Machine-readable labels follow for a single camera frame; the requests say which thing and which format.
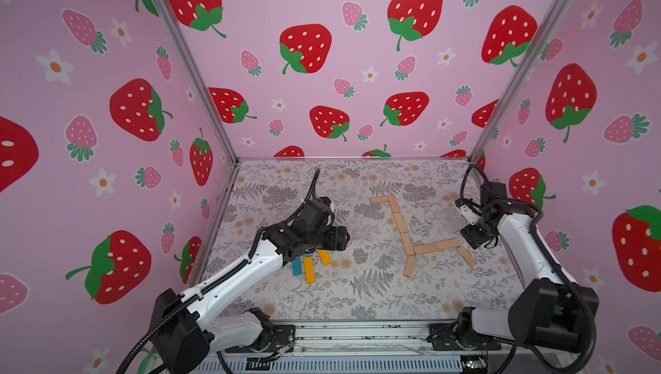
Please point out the teal wooden block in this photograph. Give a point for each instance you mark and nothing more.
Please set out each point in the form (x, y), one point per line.
(297, 266)

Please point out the short yellow wooden block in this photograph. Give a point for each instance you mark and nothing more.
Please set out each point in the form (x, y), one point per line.
(324, 257)

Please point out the aluminium corner post left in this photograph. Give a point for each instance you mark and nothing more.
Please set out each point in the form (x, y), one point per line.
(189, 65)

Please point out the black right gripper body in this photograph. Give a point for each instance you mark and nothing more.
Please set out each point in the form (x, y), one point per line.
(476, 234)

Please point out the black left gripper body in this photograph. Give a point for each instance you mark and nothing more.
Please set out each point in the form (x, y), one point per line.
(326, 240)

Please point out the aluminium corner post right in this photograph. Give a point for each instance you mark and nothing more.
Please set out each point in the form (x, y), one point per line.
(547, 27)

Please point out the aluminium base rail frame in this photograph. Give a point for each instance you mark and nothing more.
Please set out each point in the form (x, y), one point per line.
(368, 347)

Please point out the natural wooden block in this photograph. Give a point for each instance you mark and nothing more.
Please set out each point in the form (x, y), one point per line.
(448, 244)
(379, 200)
(410, 266)
(467, 257)
(425, 248)
(407, 244)
(393, 204)
(401, 223)

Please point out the aluminium corner post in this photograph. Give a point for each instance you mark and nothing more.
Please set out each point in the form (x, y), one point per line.
(547, 27)
(189, 65)

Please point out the long yellow wooden block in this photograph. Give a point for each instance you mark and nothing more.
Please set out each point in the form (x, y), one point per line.
(309, 270)

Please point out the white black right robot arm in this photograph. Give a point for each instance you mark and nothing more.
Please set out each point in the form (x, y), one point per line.
(553, 311)

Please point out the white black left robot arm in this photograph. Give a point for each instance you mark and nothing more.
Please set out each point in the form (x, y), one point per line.
(186, 328)

